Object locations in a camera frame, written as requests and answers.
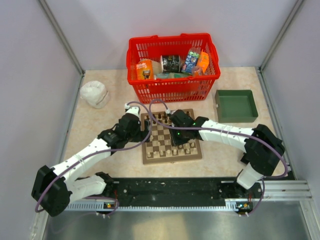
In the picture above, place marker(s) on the black printed can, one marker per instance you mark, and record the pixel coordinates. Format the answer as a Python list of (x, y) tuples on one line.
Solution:
[(170, 63)]

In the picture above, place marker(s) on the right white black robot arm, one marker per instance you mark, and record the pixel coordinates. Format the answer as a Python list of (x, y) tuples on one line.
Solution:
[(262, 150)]

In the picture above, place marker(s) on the orange carton package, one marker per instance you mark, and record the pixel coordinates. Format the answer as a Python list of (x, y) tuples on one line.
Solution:
[(201, 65)]

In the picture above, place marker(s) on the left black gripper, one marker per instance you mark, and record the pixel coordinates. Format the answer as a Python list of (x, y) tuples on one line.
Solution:
[(141, 135)]

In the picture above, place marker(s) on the orange razor package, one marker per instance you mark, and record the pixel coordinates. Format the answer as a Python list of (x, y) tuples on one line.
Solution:
[(144, 70)]

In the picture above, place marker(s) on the wooden chess board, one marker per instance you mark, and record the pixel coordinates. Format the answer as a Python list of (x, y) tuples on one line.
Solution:
[(159, 148)]

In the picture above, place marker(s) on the green pouch package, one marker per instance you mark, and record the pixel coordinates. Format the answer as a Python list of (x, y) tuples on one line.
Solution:
[(171, 75)]

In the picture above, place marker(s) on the white crumpled cloth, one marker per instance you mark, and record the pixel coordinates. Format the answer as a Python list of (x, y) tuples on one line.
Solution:
[(95, 94)]

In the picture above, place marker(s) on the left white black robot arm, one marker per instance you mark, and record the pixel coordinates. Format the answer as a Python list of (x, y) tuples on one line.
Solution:
[(56, 187)]

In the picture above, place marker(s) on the red plastic shopping basket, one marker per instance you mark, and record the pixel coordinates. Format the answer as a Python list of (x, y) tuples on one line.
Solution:
[(171, 90)]

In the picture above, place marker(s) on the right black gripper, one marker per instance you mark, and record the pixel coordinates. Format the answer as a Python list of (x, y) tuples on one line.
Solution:
[(176, 142)]

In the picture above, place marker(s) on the black mounting base rail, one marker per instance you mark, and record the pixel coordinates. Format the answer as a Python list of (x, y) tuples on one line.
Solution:
[(177, 191)]

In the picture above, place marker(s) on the blue snack package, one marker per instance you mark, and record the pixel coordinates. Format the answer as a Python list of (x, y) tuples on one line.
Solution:
[(191, 60)]

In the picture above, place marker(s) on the green plastic tray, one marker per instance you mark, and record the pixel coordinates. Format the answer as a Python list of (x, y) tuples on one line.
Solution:
[(235, 106)]

